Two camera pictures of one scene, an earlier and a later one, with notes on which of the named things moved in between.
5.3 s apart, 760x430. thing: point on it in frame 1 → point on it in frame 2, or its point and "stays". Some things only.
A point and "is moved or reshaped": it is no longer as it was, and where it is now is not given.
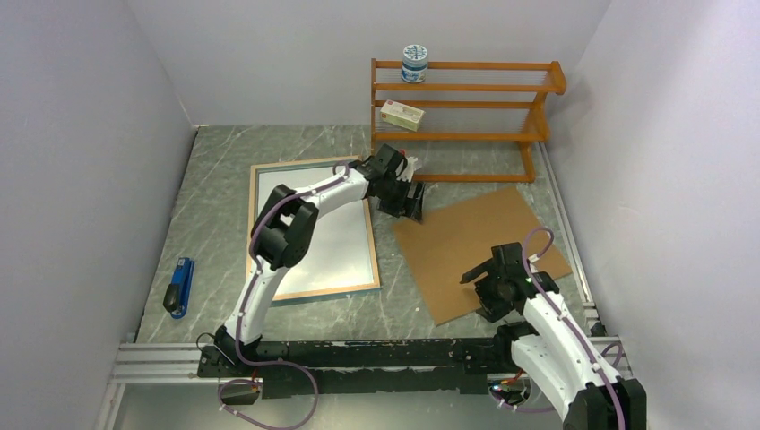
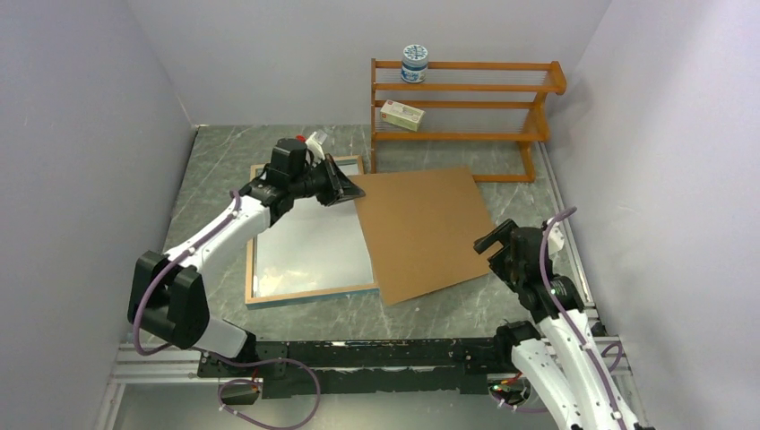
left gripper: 405,208 → 340,187
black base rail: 252,372 stays
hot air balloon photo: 339,254 stays
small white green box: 401,115 stays
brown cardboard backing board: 451,241 is moved or reshaped
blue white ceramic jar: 414,65 stays
